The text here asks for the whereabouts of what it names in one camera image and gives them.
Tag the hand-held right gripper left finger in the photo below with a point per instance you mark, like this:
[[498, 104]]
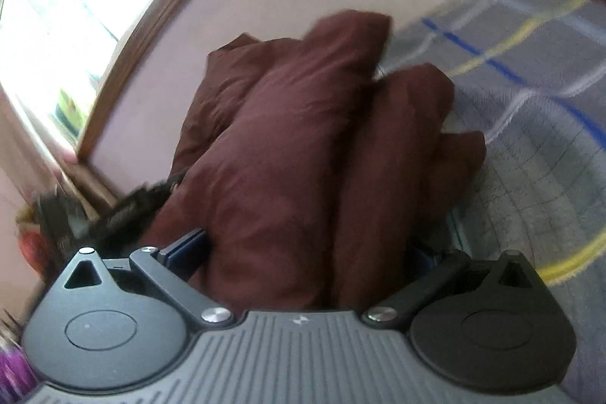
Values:
[[182, 250]]

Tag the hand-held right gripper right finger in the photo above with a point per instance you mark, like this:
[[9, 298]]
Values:
[[440, 274]]

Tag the maroon puffer jacket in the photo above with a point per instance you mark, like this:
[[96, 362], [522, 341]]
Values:
[[284, 148]]

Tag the grey plaid bed sheet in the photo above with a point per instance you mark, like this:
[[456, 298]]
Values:
[[535, 158]]

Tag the red and yellow bundle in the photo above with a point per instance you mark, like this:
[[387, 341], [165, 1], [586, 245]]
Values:
[[31, 248]]

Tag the purple cloth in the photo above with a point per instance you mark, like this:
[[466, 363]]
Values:
[[14, 368]]

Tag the window with wooden frame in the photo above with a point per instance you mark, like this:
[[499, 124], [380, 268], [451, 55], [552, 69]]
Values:
[[47, 6]]

